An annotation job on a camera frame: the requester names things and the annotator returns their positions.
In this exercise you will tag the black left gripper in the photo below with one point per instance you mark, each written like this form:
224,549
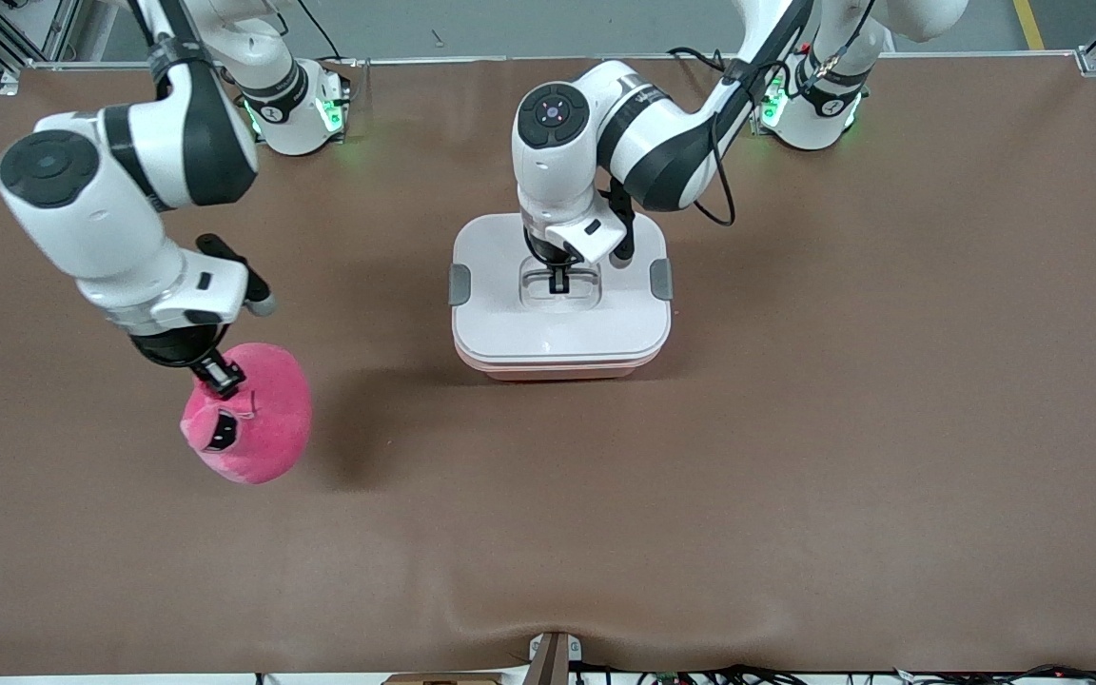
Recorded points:
549,252

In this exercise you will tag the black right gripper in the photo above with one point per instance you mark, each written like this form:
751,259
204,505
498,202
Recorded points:
174,346

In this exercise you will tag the white plastic box lid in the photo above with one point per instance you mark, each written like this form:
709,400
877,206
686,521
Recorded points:
510,323

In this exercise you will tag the pink plush toy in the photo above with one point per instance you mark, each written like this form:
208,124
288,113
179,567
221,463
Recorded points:
272,438

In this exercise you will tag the grey lid latch clip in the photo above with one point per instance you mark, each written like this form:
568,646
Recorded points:
459,285
661,279

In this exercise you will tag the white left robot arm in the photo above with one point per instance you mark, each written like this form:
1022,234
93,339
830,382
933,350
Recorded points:
557,171

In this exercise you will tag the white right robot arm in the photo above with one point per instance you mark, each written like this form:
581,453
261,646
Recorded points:
110,219

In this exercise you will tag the pale pink box base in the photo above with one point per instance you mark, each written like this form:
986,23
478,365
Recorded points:
557,373

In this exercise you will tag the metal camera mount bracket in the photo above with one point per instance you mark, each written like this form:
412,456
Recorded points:
553,661

